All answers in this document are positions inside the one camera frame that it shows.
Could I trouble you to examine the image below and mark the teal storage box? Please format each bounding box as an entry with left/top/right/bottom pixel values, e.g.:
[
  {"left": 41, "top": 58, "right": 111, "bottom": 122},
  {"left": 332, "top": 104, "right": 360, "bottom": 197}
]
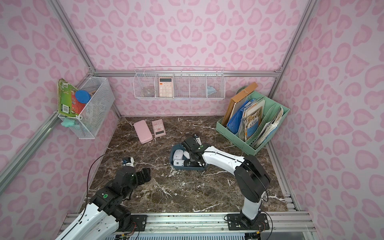
[{"left": 169, "top": 144, "right": 207, "bottom": 171}]

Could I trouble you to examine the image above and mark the white rounded computer mouse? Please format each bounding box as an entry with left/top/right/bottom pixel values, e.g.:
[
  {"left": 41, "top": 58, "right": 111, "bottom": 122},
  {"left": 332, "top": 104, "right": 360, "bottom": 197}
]
[{"left": 173, "top": 149, "right": 184, "bottom": 161}]

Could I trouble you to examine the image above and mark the white boxy computer mouse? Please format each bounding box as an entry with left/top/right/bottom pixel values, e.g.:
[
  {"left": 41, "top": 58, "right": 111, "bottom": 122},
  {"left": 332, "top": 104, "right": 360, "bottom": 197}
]
[{"left": 173, "top": 159, "right": 188, "bottom": 167}]

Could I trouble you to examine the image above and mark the black computer mouse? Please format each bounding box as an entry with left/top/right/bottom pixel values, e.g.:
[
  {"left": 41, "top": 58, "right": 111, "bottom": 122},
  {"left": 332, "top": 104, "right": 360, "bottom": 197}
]
[{"left": 185, "top": 160, "right": 205, "bottom": 168}]

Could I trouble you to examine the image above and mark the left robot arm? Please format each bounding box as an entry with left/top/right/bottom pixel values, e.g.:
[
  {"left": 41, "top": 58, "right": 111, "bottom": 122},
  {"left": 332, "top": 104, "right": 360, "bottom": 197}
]
[{"left": 57, "top": 166, "right": 151, "bottom": 240}]

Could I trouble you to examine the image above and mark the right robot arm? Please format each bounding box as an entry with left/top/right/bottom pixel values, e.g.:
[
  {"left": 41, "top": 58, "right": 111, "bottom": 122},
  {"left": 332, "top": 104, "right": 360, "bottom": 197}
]
[{"left": 182, "top": 137, "right": 271, "bottom": 222}]

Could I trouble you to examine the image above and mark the pink calculator on table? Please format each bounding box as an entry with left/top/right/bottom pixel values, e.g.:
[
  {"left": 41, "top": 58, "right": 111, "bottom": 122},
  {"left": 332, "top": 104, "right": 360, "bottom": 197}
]
[{"left": 152, "top": 119, "right": 166, "bottom": 138}]

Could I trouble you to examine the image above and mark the blue folder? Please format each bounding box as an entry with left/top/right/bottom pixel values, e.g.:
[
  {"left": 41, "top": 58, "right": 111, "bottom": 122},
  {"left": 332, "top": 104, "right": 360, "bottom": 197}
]
[{"left": 227, "top": 99, "right": 255, "bottom": 134}]

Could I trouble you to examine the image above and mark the green file organizer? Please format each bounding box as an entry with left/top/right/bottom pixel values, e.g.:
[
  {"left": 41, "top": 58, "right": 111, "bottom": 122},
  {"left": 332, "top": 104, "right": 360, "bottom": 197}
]
[{"left": 216, "top": 91, "right": 290, "bottom": 155}]

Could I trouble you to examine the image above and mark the light blue item in shelf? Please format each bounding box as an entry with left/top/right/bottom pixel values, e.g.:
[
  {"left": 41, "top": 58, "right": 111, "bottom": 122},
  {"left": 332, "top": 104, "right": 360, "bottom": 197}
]
[{"left": 207, "top": 86, "right": 218, "bottom": 96}]

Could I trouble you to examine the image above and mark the brown envelope folder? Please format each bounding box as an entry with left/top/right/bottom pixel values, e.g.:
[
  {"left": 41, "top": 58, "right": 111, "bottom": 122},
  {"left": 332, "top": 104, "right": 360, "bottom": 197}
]
[{"left": 222, "top": 83, "right": 258, "bottom": 127}]

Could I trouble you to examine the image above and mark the magazines stack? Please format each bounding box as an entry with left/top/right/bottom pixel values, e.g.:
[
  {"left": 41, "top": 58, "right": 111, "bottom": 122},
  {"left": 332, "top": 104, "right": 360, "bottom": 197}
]
[{"left": 238, "top": 98, "right": 266, "bottom": 142}]

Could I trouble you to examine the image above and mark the orange calculator in shelf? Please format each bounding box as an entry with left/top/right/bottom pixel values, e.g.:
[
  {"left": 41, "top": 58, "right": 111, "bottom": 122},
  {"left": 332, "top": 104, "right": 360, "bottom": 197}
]
[{"left": 159, "top": 77, "right": 174, "bottom": 98}]

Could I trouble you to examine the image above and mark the clear item in shelf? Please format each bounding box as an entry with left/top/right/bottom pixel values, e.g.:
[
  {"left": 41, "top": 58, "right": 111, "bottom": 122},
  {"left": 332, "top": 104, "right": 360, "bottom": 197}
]
[{"left": 142, "top": 87, "right": 156, "bottom": 98}]

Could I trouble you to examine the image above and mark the white papers bundle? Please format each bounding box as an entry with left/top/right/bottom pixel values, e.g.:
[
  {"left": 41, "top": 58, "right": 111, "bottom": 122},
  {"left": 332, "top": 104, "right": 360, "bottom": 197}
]
[{"left": 253, "top": 106, "right": 284, "bottom": 148}]

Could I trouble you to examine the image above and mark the mint green clip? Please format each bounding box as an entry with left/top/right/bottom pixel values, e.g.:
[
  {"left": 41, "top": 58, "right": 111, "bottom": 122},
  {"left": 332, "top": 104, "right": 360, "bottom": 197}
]
[{"left": 61, "top": 118, "right": 81, "bottom": 130}]

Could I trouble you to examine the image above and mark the blue round lid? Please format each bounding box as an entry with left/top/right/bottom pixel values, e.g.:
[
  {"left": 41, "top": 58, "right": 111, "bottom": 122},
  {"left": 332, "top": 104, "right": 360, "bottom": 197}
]
[{"left": 75, "top": 90, "right": 91, "bottom": 104}]

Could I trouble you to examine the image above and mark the green packaged card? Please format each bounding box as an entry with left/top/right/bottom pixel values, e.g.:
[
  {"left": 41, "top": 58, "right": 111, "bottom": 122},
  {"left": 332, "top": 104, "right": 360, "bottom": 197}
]
[{"left": 58, "top": 79, "right": 78, "bottom": 117}]

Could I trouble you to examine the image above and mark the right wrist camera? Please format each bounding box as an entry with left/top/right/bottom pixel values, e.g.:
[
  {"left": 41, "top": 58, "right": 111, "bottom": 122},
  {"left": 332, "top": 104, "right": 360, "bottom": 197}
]
[{"left": 193, "top": 134, "right": 202, "bottom": 145}]

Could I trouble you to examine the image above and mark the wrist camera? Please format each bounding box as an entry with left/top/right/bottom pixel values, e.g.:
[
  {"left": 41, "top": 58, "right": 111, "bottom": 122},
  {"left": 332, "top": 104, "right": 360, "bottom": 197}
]
[
  {"left": 122, "top": 157, "right": 135, "bottom": 168},
  {"left": 193, "top": 134, "right": 202, "bottom": 145}
]

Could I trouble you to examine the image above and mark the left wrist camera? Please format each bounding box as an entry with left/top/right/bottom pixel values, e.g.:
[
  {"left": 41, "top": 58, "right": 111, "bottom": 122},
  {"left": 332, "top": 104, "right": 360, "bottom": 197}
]
[{"left": 122, "top": 157, "right": 135, "bottom": 168}]

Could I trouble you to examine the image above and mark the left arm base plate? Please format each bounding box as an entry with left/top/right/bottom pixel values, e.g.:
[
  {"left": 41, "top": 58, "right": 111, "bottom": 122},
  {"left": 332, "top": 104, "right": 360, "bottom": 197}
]
[{"left": 117, "top": 215, "right": 148, "bottom": 233}]

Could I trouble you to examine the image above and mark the aluminium front rail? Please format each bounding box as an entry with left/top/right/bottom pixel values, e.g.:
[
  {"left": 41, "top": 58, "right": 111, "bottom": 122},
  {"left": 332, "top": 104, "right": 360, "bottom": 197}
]
[{"left": 56, "top": 211, "right": 317, "bottom": 240}]

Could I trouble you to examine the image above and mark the white wire wall shelf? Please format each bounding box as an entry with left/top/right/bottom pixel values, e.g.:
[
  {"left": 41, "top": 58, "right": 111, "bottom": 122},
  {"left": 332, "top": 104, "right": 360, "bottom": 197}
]
[{"left": 133, "top": 68, "right": 226, "bottom": 100}]

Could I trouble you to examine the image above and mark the white mesh wall basket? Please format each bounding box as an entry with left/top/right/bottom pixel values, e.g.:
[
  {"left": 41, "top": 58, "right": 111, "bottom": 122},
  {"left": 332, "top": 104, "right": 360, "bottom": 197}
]
[{"left": 59, "top": 77, "right": 115, "bottom": 140}]

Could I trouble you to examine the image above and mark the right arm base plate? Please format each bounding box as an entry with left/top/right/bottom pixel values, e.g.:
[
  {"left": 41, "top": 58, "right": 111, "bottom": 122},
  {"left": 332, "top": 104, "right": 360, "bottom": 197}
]
[{"left": 224, "top": 213, "right": 270, "bottom": 232}]

